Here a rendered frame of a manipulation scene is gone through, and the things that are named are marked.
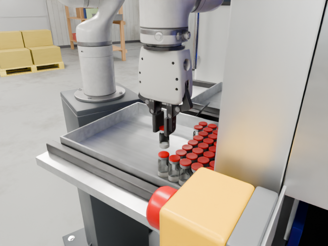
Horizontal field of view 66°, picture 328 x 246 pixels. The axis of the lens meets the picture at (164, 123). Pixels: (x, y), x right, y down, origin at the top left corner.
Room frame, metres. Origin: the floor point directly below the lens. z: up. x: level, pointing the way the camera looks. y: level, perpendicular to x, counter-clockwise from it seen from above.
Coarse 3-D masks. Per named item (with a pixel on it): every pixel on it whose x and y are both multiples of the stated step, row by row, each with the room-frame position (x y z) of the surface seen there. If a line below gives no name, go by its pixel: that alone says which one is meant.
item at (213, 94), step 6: (216, 84) 0.87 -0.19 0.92; (222, 84) 0.90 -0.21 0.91; (210, 90) 0.83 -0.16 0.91; (216, 90) 0.88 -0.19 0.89; (198, 96) 0.76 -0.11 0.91; (204, 96) 0.79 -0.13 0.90; (210, 96) 0.84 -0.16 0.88; (216, 96) 0.84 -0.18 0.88; (192, 102) 0.69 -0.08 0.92; (198, 102) 0.76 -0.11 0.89; (204, 102) 0.78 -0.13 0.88; (210, 102) 0.78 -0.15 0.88; (216, 102) 0.78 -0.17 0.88; (192, 108) 0.68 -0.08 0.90; (198, 108) 0.67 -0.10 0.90; (210, 108) 0.65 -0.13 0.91; (216, 108) 0.64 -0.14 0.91
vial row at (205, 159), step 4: (216, 144) 0.42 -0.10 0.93; (212, 148) 0.41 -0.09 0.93; (204, 152) 0.39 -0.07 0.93; (208, 152) 0.39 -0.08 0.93; (212, 152) 0.39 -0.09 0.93; (204, 156) 0.38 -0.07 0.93; (208, 156) 0.38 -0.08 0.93; (212, 156) 0.38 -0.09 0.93; (200, 160) 0.37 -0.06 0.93; (204, 160) 0.37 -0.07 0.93; (208, 160) 0.37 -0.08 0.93; (212, 160) 0.38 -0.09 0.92; (192, 164) 0.35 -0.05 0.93; (196, 164) 0.36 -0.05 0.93; (200, 164) 0.35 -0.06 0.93; (204, 164) 0.36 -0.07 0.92; (208, 164) 0.37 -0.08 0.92; (192, 168) 0.35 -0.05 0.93; (196, 168) 0.34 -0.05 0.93; (192, 172) 0.35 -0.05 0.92
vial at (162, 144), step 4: (160, 132) 0.47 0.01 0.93; (160, 136) 0.46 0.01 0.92; (164, 136) 0.46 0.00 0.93; (168, 136) 0.47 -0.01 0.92; (160, 140) 0.46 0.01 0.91; (164, 140) 0.46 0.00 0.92; (168, 140) 0.46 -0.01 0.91; (160, 144) 0.46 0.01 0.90; (164, 144) 0.46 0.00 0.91; (168, 144) 0.46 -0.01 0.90; (164, 148) 0.46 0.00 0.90
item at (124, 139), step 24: (96, 120) 0.56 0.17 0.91; (120, 120) 0.63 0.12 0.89; (144, 120) 0.64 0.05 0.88; (192, 120) 0.59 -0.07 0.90; (72, 144) 0.46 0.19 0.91; (96, 144) 0.50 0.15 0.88; (120, 144) 0.50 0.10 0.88; (144, 144) 0.50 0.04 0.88; (120, 168) 0.38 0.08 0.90; (144, 168) 0.41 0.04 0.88
